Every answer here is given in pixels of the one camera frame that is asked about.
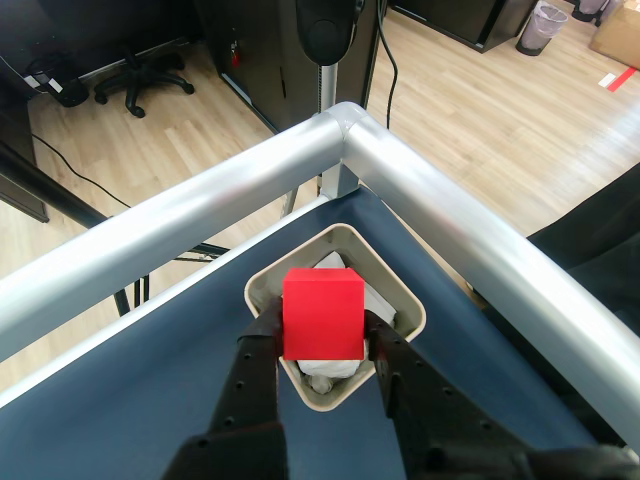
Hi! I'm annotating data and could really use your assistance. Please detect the red cube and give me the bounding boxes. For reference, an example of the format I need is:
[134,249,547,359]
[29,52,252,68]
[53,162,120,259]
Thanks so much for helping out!
[281,267,368,362]

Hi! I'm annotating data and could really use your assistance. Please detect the beige box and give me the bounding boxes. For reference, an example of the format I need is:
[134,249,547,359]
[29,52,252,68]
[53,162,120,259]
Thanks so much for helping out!
[243,223,427,414]

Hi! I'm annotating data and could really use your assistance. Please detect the brown cardboard box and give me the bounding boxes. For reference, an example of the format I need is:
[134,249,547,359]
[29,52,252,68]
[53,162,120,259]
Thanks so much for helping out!
[588,0,640,70]

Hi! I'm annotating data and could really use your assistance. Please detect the dark blue table mat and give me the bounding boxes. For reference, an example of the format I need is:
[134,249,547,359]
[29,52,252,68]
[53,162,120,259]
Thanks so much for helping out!
[0,187,626,480]

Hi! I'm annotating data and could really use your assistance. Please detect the black cloth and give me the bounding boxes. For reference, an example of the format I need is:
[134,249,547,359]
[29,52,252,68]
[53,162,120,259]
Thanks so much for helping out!
[527,162,640,436]

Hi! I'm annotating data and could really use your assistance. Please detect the black cabinet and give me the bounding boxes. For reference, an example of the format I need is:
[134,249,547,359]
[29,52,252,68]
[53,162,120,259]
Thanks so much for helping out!
[192,0,381,134]

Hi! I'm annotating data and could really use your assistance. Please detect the black office chair base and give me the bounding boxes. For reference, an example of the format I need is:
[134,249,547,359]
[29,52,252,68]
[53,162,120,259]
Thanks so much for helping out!
[93,44,196,119]

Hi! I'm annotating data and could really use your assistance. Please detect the dark wooden furniture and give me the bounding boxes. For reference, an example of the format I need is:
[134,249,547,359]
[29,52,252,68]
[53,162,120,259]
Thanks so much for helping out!
[0,94,51,224]

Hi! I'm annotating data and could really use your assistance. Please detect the black oval device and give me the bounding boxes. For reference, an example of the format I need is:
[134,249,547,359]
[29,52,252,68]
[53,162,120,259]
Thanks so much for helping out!
[293,0,366,65]

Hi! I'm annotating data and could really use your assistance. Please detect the red floor tape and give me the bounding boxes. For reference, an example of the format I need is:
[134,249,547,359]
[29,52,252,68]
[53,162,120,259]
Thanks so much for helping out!
[606,69,639,94]

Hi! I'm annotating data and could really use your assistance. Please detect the black low desk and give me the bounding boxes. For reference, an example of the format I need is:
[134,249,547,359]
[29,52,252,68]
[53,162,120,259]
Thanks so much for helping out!
[387,0,539,54]

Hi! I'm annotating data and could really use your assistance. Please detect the silver metal pipe frame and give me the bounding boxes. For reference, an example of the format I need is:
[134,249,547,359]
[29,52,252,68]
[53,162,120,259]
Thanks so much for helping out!
[0,101,640,401]

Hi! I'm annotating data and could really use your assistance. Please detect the black floor cable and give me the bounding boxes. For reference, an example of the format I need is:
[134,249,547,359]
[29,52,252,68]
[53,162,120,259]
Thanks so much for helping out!
[29,132,131,207]

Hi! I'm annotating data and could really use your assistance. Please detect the silver slotted post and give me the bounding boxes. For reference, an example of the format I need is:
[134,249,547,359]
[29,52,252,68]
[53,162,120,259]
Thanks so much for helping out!
[318,62,342,112]

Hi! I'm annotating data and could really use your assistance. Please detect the black hanging cable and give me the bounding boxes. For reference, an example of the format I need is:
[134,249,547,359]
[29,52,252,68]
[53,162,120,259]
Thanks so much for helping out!
[375,0,401,132]

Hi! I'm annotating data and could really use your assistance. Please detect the wire mesh trash bin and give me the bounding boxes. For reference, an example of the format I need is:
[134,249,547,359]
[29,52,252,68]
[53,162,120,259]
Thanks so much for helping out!
[514,0,571,57]

